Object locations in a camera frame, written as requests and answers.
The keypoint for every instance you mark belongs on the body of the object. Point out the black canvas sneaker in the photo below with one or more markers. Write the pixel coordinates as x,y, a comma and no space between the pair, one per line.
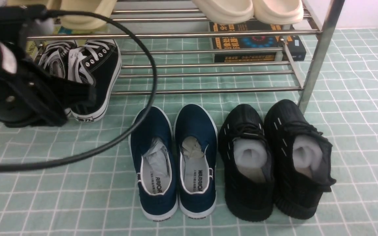
55,57
97,63

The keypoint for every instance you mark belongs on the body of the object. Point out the yellow blue book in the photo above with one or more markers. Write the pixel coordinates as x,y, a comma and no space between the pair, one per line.
35,49

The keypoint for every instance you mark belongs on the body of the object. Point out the right black knit sneaker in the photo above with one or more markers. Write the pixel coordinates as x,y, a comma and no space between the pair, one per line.
302,160

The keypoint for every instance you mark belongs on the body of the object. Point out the left black knit sneaker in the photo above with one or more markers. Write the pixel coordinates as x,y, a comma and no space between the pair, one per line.
248,165

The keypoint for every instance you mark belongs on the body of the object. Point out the left cream slide sandal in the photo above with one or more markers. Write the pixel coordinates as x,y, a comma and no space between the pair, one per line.
226,11

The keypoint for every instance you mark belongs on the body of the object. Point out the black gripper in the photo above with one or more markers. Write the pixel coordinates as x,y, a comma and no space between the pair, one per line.
30,96

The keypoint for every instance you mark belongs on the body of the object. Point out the stainless steel shoe rack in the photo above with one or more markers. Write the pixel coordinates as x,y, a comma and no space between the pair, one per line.
164,24

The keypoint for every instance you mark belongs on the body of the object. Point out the navy slip-on shoe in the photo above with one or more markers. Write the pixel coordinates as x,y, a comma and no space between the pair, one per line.
195,136
151,150

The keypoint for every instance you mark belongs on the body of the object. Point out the left black canvas sneaker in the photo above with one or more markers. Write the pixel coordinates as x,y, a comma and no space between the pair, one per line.
55,57

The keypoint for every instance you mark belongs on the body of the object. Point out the right cream slide sandal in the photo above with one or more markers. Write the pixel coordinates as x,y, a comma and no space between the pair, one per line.
278,12

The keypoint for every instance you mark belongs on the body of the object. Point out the left tan slide sandal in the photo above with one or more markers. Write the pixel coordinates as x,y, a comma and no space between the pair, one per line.
50,4

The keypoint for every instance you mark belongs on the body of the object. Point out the right black canvas sneaker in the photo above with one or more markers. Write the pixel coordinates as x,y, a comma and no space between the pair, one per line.
97,63

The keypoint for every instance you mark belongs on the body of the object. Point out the black knit sneaker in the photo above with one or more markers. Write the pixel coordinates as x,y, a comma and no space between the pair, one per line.
248,165
302,160

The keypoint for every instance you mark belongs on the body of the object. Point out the cream slide sandal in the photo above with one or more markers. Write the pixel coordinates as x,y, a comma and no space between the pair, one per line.
278,12
226,11

